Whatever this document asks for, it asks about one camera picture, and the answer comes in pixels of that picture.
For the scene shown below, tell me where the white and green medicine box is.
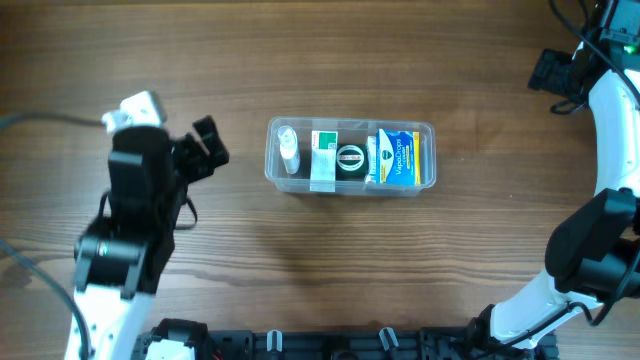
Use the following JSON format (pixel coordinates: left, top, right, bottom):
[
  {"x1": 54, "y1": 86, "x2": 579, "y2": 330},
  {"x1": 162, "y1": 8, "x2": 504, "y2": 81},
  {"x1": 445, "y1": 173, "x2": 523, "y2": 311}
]
[{"x1": 310, "y1": 130, "x2": 338, "y2": 193}]

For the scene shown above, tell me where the dark green ointment box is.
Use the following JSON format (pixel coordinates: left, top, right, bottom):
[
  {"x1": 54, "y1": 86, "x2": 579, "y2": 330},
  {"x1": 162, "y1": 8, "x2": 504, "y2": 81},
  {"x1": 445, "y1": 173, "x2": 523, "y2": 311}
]
[{"x1": 336, "y1": 144, "x2": 369, "y2": 181}]

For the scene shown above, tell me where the white and blue medicine box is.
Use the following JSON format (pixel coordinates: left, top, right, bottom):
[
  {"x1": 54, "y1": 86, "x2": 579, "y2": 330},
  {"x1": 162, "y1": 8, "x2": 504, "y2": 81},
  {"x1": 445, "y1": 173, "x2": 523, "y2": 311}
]
[{"x1": 364, "y1": 135, "x2": 378, "y2": 184}]

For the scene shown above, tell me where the blue VapoDrops box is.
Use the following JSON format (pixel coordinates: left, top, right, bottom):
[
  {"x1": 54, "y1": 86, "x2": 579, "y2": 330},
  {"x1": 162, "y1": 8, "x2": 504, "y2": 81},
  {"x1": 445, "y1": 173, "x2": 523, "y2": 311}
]
[{"x1": 374, "y1": 129, "x2": 422, "y2": 186}]

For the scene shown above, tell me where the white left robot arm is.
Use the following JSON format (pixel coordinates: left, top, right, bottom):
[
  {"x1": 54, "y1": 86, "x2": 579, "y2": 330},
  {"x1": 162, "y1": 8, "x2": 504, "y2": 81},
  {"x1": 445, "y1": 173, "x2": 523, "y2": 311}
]
[{"x1": 65, "y1": 116, "x2": 229, "y2": 359}]

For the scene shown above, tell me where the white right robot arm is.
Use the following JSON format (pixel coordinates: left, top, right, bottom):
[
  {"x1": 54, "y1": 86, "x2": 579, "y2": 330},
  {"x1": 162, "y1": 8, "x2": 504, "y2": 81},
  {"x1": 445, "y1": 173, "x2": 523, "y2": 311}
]
[{"x1": 460, "y1": 38, "x2": 639, "y2": 359}]

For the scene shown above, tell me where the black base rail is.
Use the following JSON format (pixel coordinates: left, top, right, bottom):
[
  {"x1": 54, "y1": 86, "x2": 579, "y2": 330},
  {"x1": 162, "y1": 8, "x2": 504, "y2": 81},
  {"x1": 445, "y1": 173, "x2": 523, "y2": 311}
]
[{"x1": 132, "y1": 318, "x2": 559, "y2": 360}]

